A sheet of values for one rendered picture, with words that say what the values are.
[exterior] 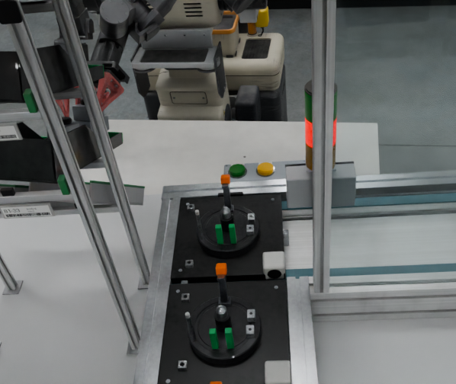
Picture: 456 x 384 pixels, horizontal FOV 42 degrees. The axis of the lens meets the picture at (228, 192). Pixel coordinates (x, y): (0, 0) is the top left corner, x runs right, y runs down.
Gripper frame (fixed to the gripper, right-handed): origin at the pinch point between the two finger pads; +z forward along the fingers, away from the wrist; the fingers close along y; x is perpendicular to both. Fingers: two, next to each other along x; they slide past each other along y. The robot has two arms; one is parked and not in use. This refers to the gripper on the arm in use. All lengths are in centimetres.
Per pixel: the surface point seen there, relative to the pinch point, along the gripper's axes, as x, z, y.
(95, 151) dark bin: -2.7, 10.2, 6.9
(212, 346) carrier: 14, 39, 32
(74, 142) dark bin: -11.1, 12.2, 8.4
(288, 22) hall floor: 233, -192, -55
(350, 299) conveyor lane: 32, 23, 52
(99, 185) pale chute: 2.5, 15.1, 6.2
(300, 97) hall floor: 197, -114, -23
